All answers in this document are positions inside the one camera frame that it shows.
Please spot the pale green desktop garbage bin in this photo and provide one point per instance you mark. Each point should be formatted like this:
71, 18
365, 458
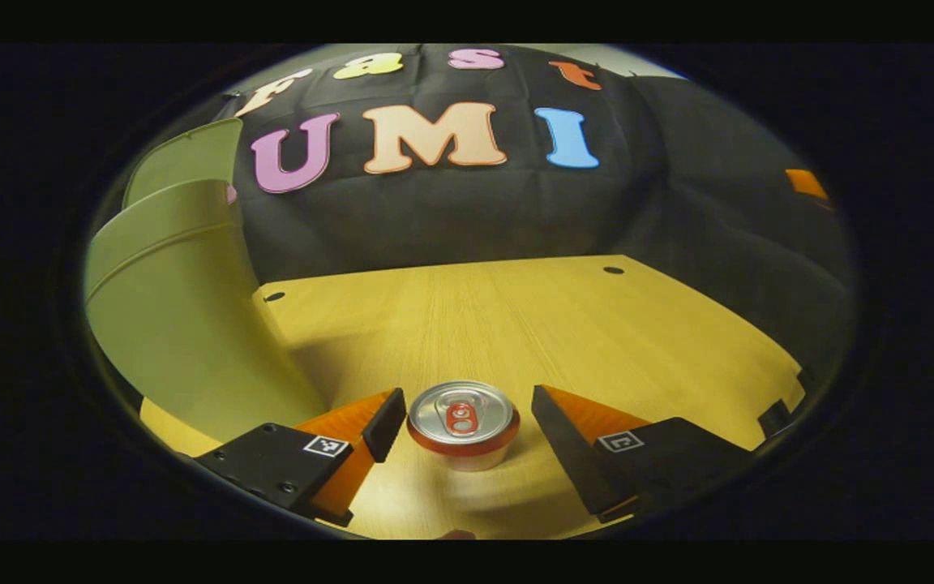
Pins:
183, 324

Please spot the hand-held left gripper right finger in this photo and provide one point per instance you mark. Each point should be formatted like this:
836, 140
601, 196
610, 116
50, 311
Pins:
564, 446

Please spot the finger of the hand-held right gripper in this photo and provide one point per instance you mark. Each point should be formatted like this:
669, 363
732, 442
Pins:
806, 183

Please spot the wooden desktop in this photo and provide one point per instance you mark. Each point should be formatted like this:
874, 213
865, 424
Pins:
556, 324

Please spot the black backdrop cloth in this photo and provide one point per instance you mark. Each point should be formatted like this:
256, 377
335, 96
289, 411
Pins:
451, 219

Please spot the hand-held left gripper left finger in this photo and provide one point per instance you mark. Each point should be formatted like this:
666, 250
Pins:
386, 426

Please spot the red pop can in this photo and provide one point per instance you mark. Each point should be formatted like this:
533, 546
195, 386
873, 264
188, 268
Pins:
463, 418

